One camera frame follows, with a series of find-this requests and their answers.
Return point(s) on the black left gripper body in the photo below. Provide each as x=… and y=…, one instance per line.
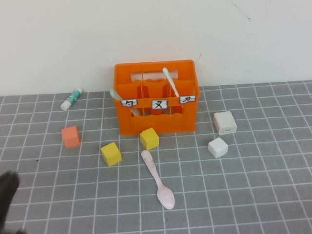
x=7, y=192

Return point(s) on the mint green plastic spoon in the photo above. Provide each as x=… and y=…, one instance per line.
x=114, y=93

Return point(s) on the pink plastic spoon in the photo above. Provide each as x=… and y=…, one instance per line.
x=165, y=196

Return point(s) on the cream plastic knife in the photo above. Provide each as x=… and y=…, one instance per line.
x=170, y=83

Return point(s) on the orange plastic cutlery holder crate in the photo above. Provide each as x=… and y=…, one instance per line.
x=156, y=124

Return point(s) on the orange cube block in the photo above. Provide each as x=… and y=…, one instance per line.
x=71, y=137

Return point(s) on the yellow cube block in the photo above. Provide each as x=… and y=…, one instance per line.
x=149, y=139
x=111, y=154

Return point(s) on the white green glue stick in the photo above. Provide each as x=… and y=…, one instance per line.
x=72, y=98

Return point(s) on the paper label with spoon character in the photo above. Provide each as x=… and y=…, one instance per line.
x=129, y=103

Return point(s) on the paper label with fork character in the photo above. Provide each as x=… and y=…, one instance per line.
x=159, y=104

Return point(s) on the paper label with knife character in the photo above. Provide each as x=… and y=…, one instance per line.
x=187, y=99

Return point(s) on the grey grid tablecloth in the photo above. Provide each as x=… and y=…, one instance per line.
x=219, y=195

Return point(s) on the white cube block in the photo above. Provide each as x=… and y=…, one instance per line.
x=217, y=147

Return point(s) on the white USB wall charger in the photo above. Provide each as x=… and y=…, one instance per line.
x=224, y=123

